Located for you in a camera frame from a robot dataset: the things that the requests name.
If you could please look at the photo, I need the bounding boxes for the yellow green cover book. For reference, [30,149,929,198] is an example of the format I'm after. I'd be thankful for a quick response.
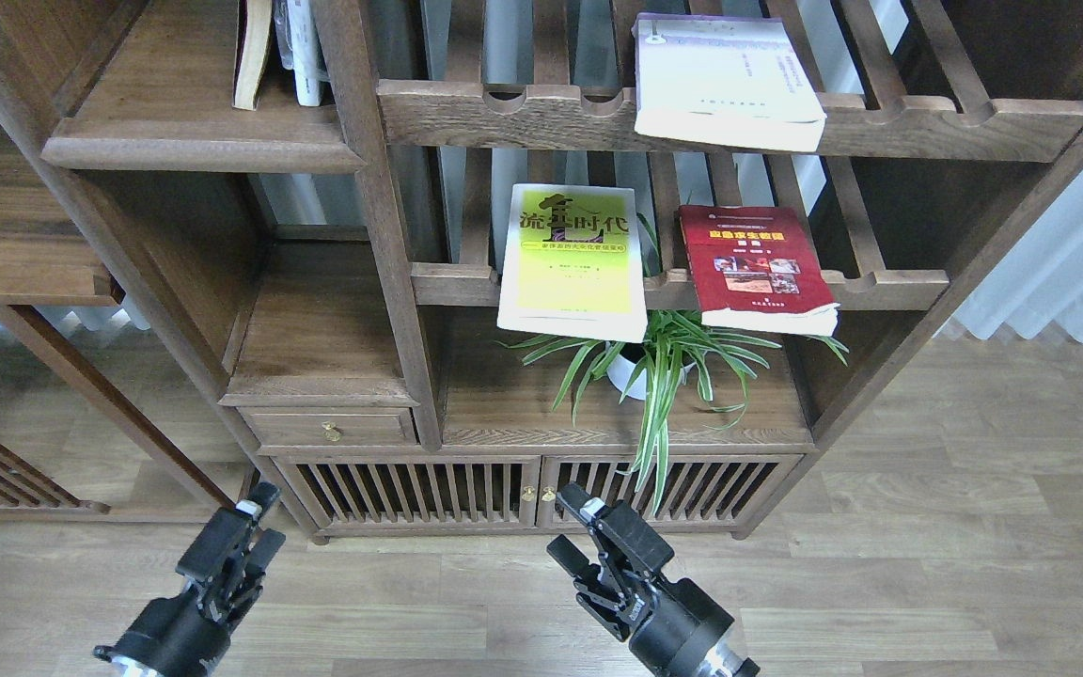
[497,183,648,343]

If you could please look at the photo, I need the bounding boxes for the white plant pot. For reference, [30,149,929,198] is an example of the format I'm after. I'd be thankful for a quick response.
[604,341,695,401]

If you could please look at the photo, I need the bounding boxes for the red cover book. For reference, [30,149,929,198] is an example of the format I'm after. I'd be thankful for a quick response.
[678,205,838,336]

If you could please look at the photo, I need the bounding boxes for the dark wooden bookshelf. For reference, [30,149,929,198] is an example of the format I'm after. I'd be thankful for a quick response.
[0,1,1083,541]

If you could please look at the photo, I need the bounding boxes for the brass drawer knob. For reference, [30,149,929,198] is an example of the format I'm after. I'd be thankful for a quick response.
[319,421,343,443]

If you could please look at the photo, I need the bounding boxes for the green spider plant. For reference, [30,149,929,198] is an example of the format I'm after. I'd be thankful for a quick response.
[501,214,851,516]

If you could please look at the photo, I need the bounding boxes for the white cover book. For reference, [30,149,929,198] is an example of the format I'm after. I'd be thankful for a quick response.
[635,12,826,153]

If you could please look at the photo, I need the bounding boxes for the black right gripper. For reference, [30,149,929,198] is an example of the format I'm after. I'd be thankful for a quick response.
[546,483,760,676]

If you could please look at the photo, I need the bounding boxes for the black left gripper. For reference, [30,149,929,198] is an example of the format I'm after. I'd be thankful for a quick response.
[94,481,287,676]

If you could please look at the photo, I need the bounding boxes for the upright white book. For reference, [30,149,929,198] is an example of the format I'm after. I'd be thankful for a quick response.
[275,1,328,107]

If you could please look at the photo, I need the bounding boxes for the upright tan book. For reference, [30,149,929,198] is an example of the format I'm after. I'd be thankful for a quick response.
[232,0,274,110]

